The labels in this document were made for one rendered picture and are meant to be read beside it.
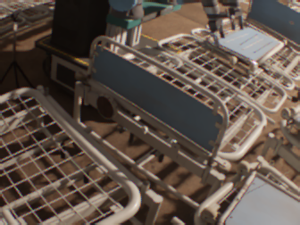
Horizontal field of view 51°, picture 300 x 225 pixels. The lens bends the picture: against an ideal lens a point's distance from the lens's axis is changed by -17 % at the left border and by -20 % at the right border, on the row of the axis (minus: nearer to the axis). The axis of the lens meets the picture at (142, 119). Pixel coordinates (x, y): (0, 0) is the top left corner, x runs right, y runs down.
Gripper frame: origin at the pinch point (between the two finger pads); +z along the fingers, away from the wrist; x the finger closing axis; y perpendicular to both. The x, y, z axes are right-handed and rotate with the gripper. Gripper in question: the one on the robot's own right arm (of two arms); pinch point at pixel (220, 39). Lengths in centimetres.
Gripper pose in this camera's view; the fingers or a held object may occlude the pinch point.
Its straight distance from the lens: 192.5
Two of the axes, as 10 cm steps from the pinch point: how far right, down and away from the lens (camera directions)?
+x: -4.2, 6.0, -6.8
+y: -8.7, -0.4, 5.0
